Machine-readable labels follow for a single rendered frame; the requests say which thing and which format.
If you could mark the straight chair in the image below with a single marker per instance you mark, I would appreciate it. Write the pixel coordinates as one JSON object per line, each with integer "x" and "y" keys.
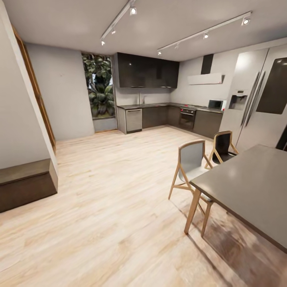
{"x": 220, "y": 153}
{"x": 190, "y": 156}

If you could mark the microwave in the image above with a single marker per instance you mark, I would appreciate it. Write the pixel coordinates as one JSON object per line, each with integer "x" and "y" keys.
{"x": 218, "y": 104}

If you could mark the cabinet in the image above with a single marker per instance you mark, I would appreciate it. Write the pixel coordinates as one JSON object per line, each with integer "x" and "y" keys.
{"x": 133, "y": 71}
{"x": 26, "y": 183}
{"x": 165, "y": 73}

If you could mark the breakfast table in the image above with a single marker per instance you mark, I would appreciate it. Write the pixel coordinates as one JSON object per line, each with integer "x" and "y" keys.
{"x": 252, "y": 186}

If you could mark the door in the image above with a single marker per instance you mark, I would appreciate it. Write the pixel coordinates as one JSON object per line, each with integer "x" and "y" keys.
{"x": 34, "y": 84}

